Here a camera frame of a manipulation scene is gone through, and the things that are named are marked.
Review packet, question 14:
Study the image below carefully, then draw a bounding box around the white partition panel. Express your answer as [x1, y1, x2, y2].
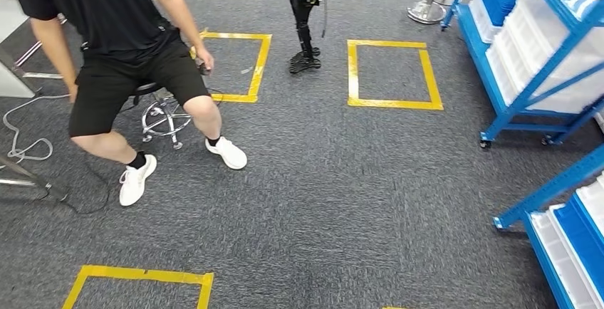
[0, 0, 38, 99]

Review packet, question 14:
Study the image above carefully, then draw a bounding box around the black humanoid robot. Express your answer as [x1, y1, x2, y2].
[286, 0, 342, 75]

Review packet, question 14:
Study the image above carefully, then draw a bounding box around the person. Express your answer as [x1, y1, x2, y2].
[0, 0, 249, 208]

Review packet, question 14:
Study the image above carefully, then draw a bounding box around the blue metal shelf rack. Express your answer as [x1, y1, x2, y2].
[491, 144, 604, 309]

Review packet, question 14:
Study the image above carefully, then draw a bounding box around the blue rack on casters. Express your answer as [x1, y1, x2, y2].
[439, 0, 604, 150]

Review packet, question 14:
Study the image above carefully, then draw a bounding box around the chrome stool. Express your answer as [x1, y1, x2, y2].
[130, 80, 194, 151]

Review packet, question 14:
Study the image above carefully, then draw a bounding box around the black floor cable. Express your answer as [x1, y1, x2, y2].
[37, 155, 113, 216]

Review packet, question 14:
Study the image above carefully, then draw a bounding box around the white floor cable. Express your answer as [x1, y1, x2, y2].
[0, 92, 72, 164]

